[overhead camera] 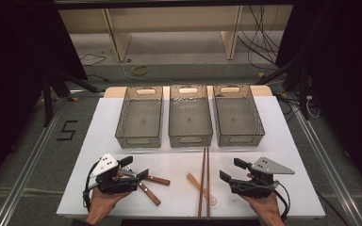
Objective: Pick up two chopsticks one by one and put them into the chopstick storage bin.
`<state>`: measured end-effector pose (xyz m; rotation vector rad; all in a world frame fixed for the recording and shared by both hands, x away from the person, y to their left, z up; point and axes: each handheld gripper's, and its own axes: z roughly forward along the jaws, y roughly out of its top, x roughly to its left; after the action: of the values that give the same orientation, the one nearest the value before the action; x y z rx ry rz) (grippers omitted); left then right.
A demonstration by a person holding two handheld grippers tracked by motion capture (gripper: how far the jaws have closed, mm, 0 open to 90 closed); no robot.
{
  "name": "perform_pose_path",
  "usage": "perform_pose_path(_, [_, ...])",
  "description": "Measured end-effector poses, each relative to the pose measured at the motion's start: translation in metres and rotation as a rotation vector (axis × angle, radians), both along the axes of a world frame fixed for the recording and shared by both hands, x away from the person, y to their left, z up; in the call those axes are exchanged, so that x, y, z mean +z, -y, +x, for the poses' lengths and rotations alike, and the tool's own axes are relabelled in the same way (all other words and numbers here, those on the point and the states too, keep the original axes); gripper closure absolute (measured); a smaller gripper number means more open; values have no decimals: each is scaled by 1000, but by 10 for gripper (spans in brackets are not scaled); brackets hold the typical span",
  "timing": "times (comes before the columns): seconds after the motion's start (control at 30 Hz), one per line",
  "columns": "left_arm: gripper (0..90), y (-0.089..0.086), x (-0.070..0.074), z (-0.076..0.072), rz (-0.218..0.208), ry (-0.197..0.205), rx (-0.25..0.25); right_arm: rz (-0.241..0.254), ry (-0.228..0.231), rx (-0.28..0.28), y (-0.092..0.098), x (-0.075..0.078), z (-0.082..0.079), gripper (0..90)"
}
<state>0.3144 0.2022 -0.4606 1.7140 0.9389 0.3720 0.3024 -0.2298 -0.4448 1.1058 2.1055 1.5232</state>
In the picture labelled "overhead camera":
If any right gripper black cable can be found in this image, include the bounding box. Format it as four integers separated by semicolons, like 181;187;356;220
272;181;292;221

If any white floor cable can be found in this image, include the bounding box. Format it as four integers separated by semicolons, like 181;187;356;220
116;58;171;86

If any bundle of black cables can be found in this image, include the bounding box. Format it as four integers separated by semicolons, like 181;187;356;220
237;4;281;72

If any grey translucent plastic bin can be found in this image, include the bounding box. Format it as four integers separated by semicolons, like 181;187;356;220
115;86;164;149
168;84;214;149
212;84;266;148

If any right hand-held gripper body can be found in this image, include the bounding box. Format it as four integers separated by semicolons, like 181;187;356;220
229;156;296;200

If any thin black floor cable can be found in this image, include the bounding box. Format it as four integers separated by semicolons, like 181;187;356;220
78;53;107;67

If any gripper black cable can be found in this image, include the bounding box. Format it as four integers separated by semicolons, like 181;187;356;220
272;181;292;221
82;160;101;212

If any wooden-handled knife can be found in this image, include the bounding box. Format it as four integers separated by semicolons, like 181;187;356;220
121;169;171;186

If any person's left hand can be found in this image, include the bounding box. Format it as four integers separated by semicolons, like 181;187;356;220
86;187;132;226

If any wooden furniture leg panel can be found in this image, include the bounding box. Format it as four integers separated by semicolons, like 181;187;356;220
102;8;133;62
221;5;243;61

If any wooden-handled fork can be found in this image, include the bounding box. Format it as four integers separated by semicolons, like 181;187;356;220
138;182;162;206

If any light wooden spatula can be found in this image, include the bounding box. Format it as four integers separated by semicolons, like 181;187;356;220
186;172;218;207

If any aluminium floor rail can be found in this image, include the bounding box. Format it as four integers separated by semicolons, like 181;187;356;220
0;96;69;226
291;103;362;226

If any yellow tape roll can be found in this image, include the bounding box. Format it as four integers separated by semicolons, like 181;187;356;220
131;64;150;76

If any black stand with legs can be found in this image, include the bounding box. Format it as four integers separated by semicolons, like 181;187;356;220
41;68;106;127
256;57;313;121

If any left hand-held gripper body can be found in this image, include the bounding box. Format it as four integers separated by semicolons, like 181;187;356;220
89;153;140;195

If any brown wooden chopstick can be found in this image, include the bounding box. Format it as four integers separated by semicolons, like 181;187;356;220
206;147;211;221
197;148;207;220

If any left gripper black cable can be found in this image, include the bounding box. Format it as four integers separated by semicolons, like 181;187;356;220
82;160;101;212

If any person's right hand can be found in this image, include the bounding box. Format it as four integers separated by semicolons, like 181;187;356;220
239;191;286;226

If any black curtain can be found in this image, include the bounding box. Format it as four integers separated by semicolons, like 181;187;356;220
275;0;362;197
0;0;89;197

